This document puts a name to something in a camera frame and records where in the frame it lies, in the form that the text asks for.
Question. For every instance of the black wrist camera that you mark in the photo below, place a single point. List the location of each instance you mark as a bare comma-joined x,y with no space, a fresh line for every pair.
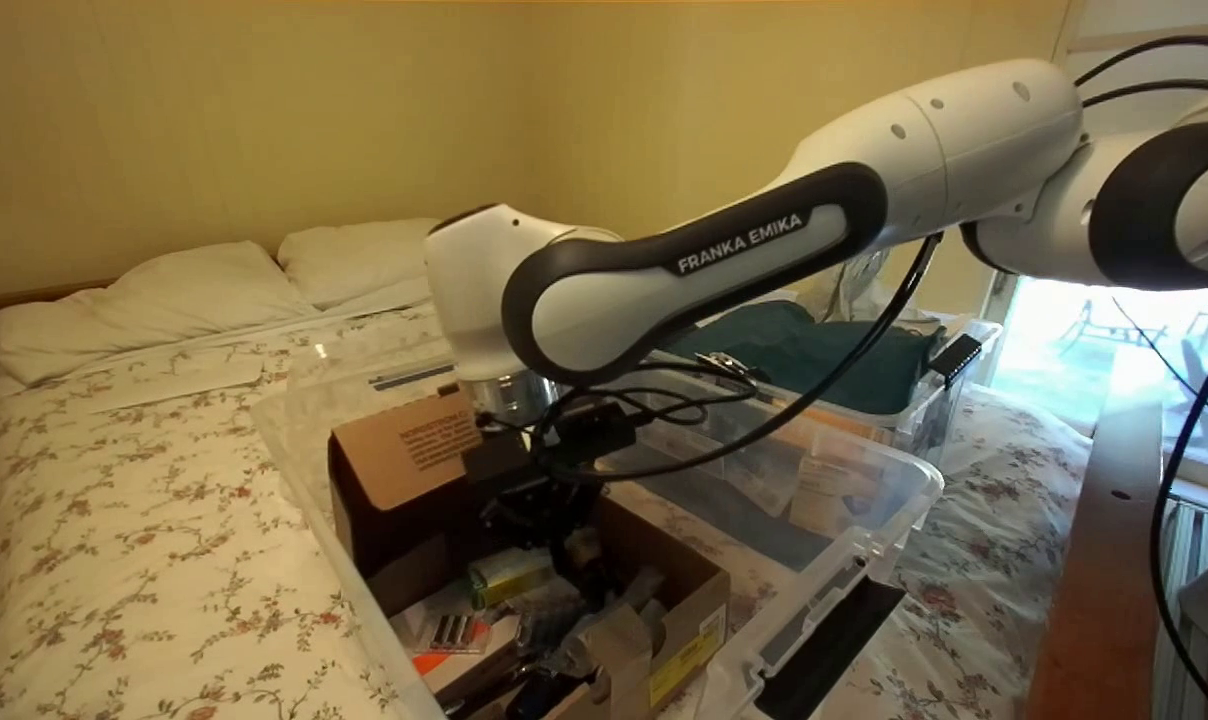
586,435

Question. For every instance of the white pillow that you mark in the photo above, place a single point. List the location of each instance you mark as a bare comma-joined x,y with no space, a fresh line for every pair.
158,302
359,260

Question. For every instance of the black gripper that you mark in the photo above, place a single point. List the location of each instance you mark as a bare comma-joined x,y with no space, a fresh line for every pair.
524,482

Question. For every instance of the clear plastic crate with clothes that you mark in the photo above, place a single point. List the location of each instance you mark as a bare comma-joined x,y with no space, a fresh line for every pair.
855,294

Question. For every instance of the white pillow right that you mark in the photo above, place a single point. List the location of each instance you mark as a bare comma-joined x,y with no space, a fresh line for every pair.
359,260

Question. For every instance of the white pillow left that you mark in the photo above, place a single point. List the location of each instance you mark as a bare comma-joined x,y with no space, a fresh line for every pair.
158,302

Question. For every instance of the clear plastic crate with cardboard box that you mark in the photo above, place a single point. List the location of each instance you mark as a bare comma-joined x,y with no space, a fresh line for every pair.
801,522

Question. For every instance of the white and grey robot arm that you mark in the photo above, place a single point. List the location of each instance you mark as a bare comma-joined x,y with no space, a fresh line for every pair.
1012,156

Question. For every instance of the wooden bed footboard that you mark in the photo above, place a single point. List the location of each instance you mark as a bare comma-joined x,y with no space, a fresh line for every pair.
1102,635

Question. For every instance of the floral bed cover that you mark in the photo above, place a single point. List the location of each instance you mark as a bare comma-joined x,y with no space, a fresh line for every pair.
163,545

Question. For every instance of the dark green cloth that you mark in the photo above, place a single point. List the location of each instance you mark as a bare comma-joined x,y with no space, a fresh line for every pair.
784,347

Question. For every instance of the small yellow-green box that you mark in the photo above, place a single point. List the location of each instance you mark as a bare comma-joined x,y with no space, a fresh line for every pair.
507,573

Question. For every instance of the brown cardboard box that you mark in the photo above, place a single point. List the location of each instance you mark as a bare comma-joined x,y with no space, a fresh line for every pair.
621,624

